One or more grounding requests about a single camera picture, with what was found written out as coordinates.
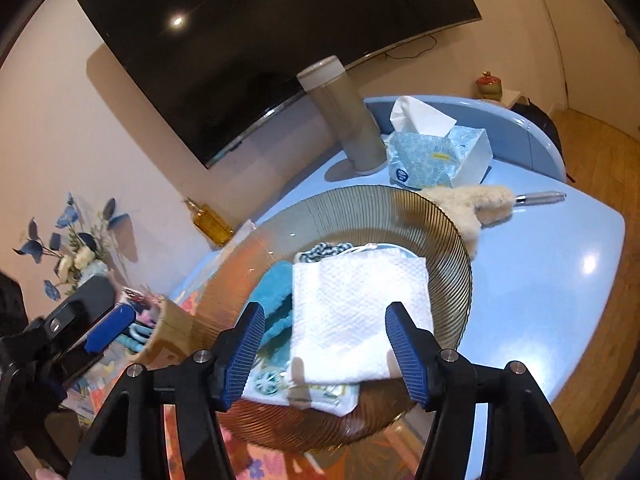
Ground orange floral table mat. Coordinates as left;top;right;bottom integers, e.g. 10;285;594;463
65;220;431;480

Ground teal fuzzy headband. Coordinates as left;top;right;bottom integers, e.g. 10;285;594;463
252;260;296;368

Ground beige pen holder cup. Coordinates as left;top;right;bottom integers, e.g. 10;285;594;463
120;294;213;366

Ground artificial blue and white flowers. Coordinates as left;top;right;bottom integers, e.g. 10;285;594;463
12;191;132;301

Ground tall beige canister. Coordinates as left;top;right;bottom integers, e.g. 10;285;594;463
296;56;388;175

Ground cream fluffy duster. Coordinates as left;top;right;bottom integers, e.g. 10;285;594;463
422;185;568;256

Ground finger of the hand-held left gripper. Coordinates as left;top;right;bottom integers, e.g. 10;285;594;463
84;304;137;356

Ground white cloth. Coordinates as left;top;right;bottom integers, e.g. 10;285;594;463
290;246;435;386

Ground white wet wipes pack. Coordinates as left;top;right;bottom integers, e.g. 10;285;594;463
240;355;363;417

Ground black wall television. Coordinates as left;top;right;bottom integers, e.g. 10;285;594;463
76;0;483;170

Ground amber ribbed glass plate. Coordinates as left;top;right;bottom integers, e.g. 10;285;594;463
200;185;473;453

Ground white face mask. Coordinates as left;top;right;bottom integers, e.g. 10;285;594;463
345;242;401;263

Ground black bag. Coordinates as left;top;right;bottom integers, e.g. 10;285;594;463
510;101;568;183

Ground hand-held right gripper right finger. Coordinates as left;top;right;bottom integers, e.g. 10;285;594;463
385;301;586;480

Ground small white stool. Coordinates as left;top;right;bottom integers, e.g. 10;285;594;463
492;87;531;111

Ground amber oil bottle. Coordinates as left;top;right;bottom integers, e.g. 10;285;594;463
182;196;235;248

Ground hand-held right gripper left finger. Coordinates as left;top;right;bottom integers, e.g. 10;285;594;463
70;301;267;480

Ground red and gold jar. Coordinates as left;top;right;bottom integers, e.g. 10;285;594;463
474;71;503;101

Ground blue striped scrunchie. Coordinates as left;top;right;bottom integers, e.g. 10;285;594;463
297;241;358;265

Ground blue patterned tissue pack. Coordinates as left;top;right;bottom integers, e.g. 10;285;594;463
387;96;493;191

